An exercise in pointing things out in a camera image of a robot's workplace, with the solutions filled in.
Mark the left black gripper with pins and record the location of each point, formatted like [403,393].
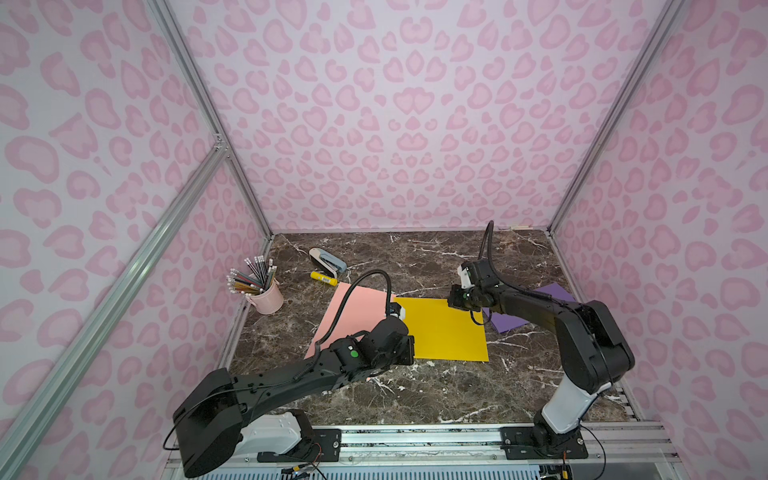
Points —
[405,349]

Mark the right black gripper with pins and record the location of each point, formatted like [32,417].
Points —
[459,297]

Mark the purple paper sheet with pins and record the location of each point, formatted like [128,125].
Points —
[504,322]

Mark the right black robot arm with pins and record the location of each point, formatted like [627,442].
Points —
[594,353]

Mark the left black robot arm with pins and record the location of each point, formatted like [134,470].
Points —
[209,423]

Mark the yellow paper sheet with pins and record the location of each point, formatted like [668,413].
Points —
[443,333]

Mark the pink paper sheet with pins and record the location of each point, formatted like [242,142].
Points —
[363,311]

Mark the yellow highlighter marker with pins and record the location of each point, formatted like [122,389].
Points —
[327,279]

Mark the grey blue stapler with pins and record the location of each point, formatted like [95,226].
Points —
[328,263]

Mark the pink pencil cup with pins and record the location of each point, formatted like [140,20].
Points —
[269,301]

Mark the bundle of pencils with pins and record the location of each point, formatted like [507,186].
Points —
[257,278]

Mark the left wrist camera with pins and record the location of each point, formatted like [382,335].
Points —
[396,310]

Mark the aluminium mounting rail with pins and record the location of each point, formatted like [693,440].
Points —
[604,450]

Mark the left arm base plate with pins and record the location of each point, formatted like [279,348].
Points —
[294,438]

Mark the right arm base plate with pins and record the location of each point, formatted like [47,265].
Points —
[538,443]

